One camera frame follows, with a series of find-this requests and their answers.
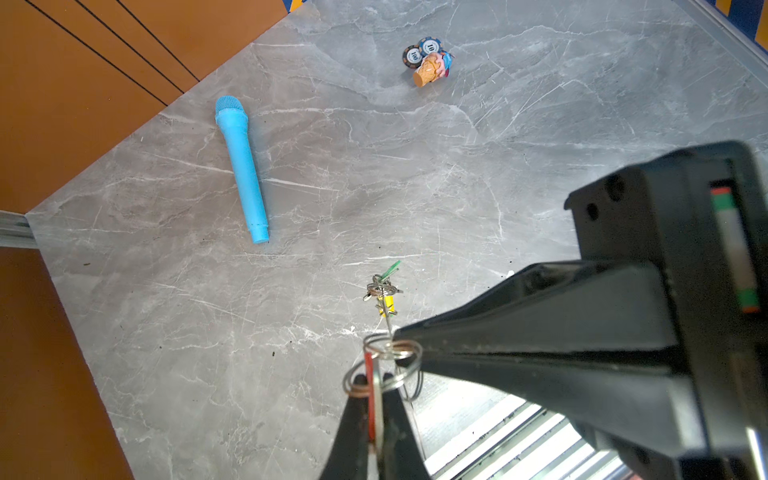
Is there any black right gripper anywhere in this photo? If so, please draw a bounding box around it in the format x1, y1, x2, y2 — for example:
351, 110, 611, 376
395, 141, 767, 479

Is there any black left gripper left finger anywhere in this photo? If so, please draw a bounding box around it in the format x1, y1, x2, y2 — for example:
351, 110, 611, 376
320, 396, 369, 480

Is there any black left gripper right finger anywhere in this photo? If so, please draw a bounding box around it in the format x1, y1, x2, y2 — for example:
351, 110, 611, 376
381, 390, 431, 480

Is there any keyring with coloured keys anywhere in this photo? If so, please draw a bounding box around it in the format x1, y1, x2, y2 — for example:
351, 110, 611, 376
362, 298, 424, 401

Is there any yellow tagged key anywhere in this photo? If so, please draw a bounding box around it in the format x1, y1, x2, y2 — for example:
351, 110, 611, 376
377, 295, 397, 317

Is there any green tagged key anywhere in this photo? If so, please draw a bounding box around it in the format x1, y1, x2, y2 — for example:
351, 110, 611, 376
363, 260, 401, 301

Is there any red tagged key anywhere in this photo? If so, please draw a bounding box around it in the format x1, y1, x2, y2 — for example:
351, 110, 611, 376
364, 351, 377, 447

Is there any small colourful toy figure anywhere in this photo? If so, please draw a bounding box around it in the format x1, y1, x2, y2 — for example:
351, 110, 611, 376
402, 36, 454, 88

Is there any light blue plastic tube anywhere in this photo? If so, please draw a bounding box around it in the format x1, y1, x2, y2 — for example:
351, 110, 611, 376
215, 96, 269, 244

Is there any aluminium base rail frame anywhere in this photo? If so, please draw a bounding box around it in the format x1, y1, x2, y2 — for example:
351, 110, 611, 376
411, 376, 635, 479

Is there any aluminium corner post left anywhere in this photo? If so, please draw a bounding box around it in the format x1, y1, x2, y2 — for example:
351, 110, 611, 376
0, 210, 38, 249

